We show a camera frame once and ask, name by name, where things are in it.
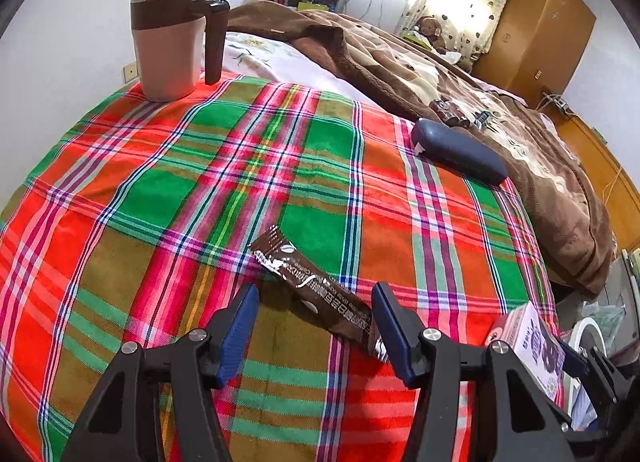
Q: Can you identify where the white floral bed sheet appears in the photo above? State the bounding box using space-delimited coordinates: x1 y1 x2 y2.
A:
199 30 381 108

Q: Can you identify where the wall power socket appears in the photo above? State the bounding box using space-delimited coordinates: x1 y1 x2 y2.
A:
122 62 139 83

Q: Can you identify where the small snack packet on blanket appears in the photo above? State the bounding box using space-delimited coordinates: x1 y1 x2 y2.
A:
428 100 471 129

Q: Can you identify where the brown coffee sachet wrapper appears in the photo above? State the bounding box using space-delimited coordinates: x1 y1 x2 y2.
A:
250 225 388 362

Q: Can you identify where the dark blue glasses case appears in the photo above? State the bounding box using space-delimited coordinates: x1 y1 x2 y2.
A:
410 118 509 186

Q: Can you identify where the wooden bed headboard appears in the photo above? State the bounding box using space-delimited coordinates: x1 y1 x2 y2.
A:
544 105 640 252

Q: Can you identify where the teddy bear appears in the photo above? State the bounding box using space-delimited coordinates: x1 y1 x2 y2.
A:
416 15 447 54

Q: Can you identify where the plaid red green cloth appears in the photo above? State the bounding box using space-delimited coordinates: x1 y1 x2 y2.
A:
1 74 556 461

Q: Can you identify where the wooden wardrobe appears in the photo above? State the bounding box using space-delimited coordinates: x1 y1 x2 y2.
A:
472 0 596 107

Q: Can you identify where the white trash bin with bag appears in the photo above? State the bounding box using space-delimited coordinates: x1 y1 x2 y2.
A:
561 317 606 430

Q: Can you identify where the small green box on blanket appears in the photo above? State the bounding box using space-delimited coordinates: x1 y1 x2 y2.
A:
474 110 494 130

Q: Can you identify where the pink brown thermos mug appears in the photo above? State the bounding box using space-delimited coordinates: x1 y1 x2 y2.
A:
130 0 230 102

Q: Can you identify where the brown fleece blanket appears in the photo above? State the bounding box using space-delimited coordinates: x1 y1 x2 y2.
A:
228 1 616 297

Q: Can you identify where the purple grape milk carton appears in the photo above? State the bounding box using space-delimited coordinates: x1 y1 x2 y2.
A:
485 302 565 401

